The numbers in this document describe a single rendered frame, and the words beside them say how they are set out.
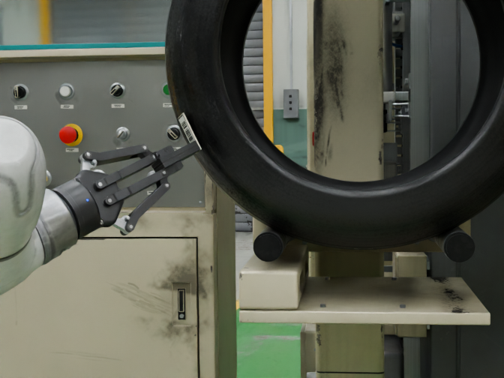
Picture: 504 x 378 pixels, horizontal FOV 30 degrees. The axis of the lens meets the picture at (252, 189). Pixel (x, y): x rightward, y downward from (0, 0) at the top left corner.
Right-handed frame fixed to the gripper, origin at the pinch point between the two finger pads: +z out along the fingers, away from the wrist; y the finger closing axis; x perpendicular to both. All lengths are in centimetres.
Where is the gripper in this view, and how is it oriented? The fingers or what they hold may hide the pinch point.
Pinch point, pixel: (175, 157)
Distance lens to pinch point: 137.0
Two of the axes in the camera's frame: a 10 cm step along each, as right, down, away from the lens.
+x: 5.0, -3.0, -8.1
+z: 7.0, -4.1, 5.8
